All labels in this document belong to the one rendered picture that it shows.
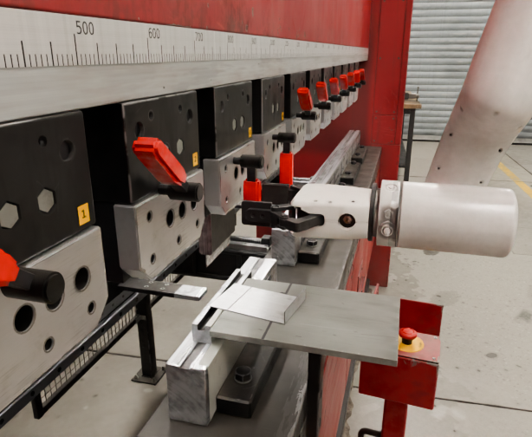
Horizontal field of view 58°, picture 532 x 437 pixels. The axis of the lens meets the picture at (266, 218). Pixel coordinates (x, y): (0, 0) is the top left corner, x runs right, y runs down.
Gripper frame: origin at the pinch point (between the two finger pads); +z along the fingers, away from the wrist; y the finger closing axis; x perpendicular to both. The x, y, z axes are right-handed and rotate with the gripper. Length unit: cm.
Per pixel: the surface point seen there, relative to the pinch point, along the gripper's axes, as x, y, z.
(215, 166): 6.1, -5.6, 4.0
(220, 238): -7.0, 2.8, 7.0
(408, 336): -38, 34, -23
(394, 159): -38, 219, -14
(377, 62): 14, 220, -1
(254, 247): -33, 62, 20
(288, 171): 0.0, 19.0, 0.5
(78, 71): 18.1, -30.4, 3.9
